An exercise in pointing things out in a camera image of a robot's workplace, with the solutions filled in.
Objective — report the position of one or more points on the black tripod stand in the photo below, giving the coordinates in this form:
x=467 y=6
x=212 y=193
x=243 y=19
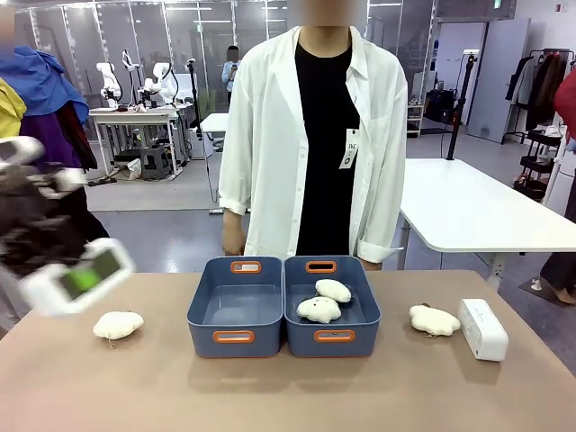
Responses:
x=461 y=103

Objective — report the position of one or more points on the grey plastic stool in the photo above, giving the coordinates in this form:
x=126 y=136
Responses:
x=154 y=163

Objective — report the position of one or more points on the white workbench table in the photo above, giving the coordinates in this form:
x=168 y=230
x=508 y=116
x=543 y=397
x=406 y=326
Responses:
x=130 y=118

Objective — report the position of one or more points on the person's right hand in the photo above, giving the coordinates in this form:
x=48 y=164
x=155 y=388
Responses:
x=233 y=236

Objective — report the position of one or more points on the small white table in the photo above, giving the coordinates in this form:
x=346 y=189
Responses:
x=215 y=123

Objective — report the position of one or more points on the large white table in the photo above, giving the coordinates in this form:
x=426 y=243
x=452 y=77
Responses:
x=472 y=202

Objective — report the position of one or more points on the white digital clock green display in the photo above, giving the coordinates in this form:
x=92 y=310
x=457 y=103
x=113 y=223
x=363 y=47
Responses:
x=85 y=276

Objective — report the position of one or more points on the bystander in red top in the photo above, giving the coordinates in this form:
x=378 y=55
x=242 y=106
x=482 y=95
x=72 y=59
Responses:
x=566 y=103

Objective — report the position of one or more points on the white cloud plush with face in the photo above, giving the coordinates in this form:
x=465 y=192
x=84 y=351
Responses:
x=317 y=310

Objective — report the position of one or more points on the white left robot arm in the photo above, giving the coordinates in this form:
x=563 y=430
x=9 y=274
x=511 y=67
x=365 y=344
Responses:
x=18 y=150

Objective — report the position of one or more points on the white paper clothing tag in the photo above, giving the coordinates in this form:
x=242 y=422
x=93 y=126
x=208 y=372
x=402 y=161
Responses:
x=349 y=148

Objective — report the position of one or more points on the person's left hand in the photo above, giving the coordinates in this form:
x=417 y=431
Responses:
x=372 y=266

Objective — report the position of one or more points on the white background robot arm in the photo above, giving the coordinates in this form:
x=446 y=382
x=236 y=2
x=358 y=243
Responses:
x=109 y=83
x=161 y=83

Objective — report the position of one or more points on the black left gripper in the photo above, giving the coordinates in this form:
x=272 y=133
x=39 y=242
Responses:
x=31 y=225

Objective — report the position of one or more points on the background person blue shirt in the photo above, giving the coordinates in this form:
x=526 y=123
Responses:
x=230 y=74

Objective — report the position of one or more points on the black utility cart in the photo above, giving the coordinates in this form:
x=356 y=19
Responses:
x=540 y=166

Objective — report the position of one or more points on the person in white shirt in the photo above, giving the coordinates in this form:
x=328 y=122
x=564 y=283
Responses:
x=279 y=157

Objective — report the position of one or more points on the white cloud plush toy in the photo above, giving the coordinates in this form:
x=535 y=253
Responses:
x=118 y=325
x=434 y=320
x=334 y=290

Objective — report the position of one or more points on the clothes rack with coats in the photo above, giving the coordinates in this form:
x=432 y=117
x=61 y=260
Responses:
x=540 y=85

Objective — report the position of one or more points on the bystander in blue and yellow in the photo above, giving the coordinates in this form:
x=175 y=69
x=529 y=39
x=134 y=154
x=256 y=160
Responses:
x=40 y=103

